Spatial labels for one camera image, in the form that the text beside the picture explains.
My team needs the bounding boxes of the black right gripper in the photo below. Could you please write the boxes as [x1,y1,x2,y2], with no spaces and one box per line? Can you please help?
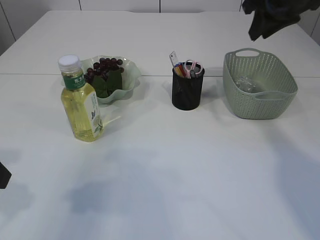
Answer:
[242,0,320,41]

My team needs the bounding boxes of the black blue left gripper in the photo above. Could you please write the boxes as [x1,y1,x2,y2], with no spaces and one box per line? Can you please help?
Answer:
[0,162,12,189]

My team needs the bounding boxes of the clear plastic sheet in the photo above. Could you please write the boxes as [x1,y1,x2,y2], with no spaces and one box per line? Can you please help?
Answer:
[234,76,256,93]

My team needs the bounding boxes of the pink handled scissors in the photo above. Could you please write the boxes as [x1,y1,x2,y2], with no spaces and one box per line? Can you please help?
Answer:
[184,59,203,79]

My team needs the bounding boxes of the red glitter pen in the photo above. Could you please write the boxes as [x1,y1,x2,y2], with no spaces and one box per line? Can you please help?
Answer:
[178,63,186,78]

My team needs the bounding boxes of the clear plastic ruler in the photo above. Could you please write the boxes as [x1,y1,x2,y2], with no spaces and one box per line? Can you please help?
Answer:
[169,51,179,68]

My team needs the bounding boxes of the gold glitter pen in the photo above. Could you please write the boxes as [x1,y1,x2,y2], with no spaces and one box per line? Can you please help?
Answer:
[174,66,183,77]

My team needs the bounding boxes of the yellow tea plastic bottle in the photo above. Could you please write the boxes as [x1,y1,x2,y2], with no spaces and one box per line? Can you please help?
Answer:
[58,54,104,142]

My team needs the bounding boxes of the purple grape bunch with leaf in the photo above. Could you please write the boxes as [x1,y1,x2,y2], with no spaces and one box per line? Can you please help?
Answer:
[84,57,125,99]

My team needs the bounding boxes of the silver glitter pen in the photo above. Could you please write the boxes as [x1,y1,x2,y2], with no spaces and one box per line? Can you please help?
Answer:
[189,70,196,79]

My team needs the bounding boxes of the pale green plastic basket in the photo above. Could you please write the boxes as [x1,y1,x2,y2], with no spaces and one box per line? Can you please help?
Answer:
[223,49,298,120]

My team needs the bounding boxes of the black mesh pen holder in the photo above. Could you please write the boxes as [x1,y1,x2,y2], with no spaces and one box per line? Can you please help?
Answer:
[171,68,205,111]

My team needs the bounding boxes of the pale green wavy glass plate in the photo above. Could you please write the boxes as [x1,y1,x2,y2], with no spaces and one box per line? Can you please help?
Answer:
[81,55,141,104]

